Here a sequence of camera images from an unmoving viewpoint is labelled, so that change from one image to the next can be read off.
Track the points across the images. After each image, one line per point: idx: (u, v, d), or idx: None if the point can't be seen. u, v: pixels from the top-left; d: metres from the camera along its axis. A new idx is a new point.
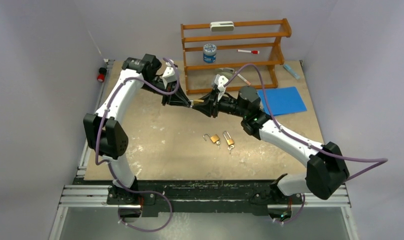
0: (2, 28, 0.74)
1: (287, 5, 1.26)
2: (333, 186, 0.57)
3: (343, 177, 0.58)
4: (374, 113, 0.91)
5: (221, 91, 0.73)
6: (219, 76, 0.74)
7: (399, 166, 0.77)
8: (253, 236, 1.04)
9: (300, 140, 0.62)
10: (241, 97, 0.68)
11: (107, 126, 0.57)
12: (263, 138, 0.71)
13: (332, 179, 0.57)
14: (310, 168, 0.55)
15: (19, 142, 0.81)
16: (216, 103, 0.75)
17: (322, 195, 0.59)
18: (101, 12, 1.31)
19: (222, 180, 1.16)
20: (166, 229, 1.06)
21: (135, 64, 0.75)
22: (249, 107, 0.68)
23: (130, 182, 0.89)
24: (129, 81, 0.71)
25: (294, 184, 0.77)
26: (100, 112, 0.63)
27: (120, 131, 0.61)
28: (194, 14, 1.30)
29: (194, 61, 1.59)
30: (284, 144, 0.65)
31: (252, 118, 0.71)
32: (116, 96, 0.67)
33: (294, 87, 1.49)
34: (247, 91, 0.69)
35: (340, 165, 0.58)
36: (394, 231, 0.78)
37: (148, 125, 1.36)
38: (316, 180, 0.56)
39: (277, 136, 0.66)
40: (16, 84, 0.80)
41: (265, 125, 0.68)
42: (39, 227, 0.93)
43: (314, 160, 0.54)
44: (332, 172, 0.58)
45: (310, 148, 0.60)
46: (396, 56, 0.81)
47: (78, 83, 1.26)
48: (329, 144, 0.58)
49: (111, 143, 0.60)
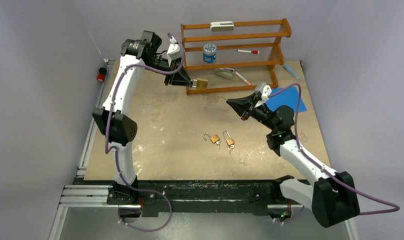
0: (2, 29, 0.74)
1: (287, 5, 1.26)
2: (335, 217, 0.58)
3: (351, 209, 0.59)
4: (374, 113, 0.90)
5: (263, 100, 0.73)
6: (264, 84, 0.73)
7: (399, 167, 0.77)
8: (253, 236, 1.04)
9: (315, 163, 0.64)
10: (277, 114, 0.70)
11: (115, 118, 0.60)
12: (281, 153, 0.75)
13: (337, 208, 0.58)
14: (316, 189, 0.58)
15: (19, 142, 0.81)
16: (253, 108, 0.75)
17: (322, 222, 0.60)
18: (101, 12, 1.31)
19: (222, 180, 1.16)
20: (166, 229, 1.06)
21: (134, 45, 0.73)
22: (282, 126, 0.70)
23: (132, 179, 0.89)
24: (130, 69, 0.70)
25: (297, 194, 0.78)
26: (106, 105, 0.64)
27: (129, 120, 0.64)
28: (194, 14, 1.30)
29: (194, 61, 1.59)
30: (299, 163, 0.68)
31: (278, 134, 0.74)
32: (120, 87, 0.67)
33: (294, 87, 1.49)
34: (285, 111, 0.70)
35: (350, 198, 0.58)
36: (395, 232, 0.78)
37: (148, 126, 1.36)
38: (320, 204, 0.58)
39: (294, 155, 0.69)
40: (16, 84, 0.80)
41: (287, 143, 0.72)
42: (40, 228, 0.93)
43: (322, 183, 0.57)
44: (340, 203, 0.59)
45: (322, 171, 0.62)
46: (396, 56, 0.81)
47: (78, 83, 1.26)
48: (343, 174, 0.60)
49: (121, 132, 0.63)
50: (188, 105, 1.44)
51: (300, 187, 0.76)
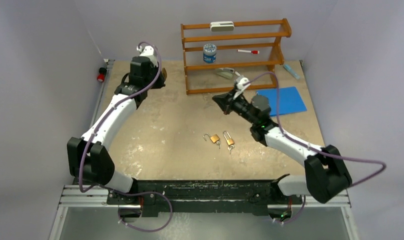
0: (2, 29, 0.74)
1: (287, 5, 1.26)
2: (331, 191, 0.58)
3: (344, 181, 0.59)
4: (374, 113, 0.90)
5: (240, 89, 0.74)
6: (242, 76, 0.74)
7: (399, 167, 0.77)
8: (253, 235, 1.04)
9: (301, 142, 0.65)
10: (253, 104, 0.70)
11: (93, 152, 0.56)
12: (269, 144, 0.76)
13: (331, 182, 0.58)
14: (307, 167, 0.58)
15: (19, 142, 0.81)
16: (232, 100, 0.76)
17: (320, 198, 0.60)
18: (101, 12, 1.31)
19: (223, 180, 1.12)
20: (166, 229, 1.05)
21: (128, 90, 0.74)
22: (260, 116, 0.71)
23: (128, 187, 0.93)
24: (120, 106, 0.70)
25: (294, 185, 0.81)
26: (86, 136, 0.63)
27: (106, 157, 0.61)
28: (194, 14, 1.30)
29: (194, 62, 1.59)
30: (287, 147, 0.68)
31: (260, 126, 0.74)
32: (106, 120, 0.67)
33: (294, 87, 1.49)
34: (261, 101, 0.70)
35: (341, 169, 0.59)
36: (395, 232, 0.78)
37: (148, 125, 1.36)
38: (314, 181, 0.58)
39: (281, 140, 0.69)
40: (16, 84, 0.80)
41: (271, 131, 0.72)
42: (40, 228, 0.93)
43: (312, 160, 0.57)
44: (332, 176, 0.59)
45: (309, 149, 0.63)
46: (396, 56, 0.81)
47: (78, 83, 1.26)
48: (329, 147, 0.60)
49: (97, 170, 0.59)
50: (188, 105, 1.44)
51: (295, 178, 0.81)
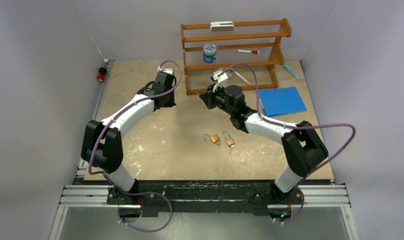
0: (1, 29, 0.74)
1: (287, 5, 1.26)
2: (309, 163, 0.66)
3: (320, 153, 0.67)
4: (374, 113, 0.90)
5: (217, 81, 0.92)
6: (219, 70, 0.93)
7: (399, 167, 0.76)
8: (253, 236, 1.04)
9: (277, 123, 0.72)
10: (227, 94, 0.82)
11: (108, 135, 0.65)
12: (249, 130, 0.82)
13: (309, 155, 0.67)
14: (285, 144, 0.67)
15: (18, 142, 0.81)
16: (211, 92, 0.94)
17: (302, 172, 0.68)
18: (101, 12, 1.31)
19: (222, 180, 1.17)
20: (166, 229, 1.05)
21: (149, 92, 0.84)
22: (235, 103, 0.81)
23: (129, 187, 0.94)
24: (141, 103, 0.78)
25: (287, 177, 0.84)
26: (105, 121, 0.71)
27: (118, 145, 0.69)
28: (194, 14, 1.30)
29: (194, 62, 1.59)
30: (266, 130, 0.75)
31: (239, 114, 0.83)
32: (126, 112, 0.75)
33: (294, 87, 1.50)
34: (233, 89, 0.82)
35: (316, 142, 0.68)
36: (395, 232, 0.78)
37: (148, 126, 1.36)
38: (293, 156, 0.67)
39: (259, 124, 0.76)
40: (16, 84, 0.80)
41: (250, 118, 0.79)
42: (40, 228, 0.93)
43: (288, 136, 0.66)
44: (309, 150, 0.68)
45: (285, 128, 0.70)
46: (396, 56, 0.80)
47: (78, 83, 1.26)
48: (303, 123, 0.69)
49: (106, 155, 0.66)
50: (188, 105, 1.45)
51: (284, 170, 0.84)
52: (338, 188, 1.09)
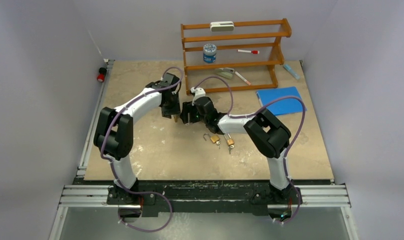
0: (1, 30, 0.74)
1: (287, 5, 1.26)
2: (274, 142, 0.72)
3: (282, 132, 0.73)
4: (375, 113, 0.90)
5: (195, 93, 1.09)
6: (197, 87, 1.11)
7: (399, 166, 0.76)
8: (253, 236, 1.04)
9: (241, 116, 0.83)
10: (197, 104, 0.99)
11: (121, 121, 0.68)
12: (224, 130, 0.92)
13: (272, 137, 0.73)
14: (249, 130, 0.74)
15: (18, 142, 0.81)
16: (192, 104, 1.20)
17: (271, 154, 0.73)
18: (101, 12, 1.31)
19: (222, 180, 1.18)
20: (166, 229, 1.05)
21: (157, 86, 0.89)
22: (207, 110, 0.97)
23: (131, 183, 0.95)
24: (150, 95, 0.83)
25: (276, 172, 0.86)
26: (117, 108, 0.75)
27: (129, 132, 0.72)
28: (194, 14, 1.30)
29: (194, 61, 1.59)
30: (234, 124, 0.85)
31: (213, 119, 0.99)
32: (136, 101, 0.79)
33: (293, 87, 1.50)
34: (202, 101, 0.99)
35: (276, 123, 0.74)
36: (395, 232, 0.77)
37: (148, 125, 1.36)
38: (258, 140, 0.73)
39: (226, 121, 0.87)
40: (16, 84, 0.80)
41: (221, 120, 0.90)
42: (40, 228, 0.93)
43: (249, 124, 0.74)
44: (272, 132, 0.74)
45: (247, 118, 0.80)
46: (396, 56, 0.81)
47: (78, 83, 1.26)
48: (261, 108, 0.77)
49: (118, 140, 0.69)
50: None
51: (271, 167, 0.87)
52: (338, 188, 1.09)
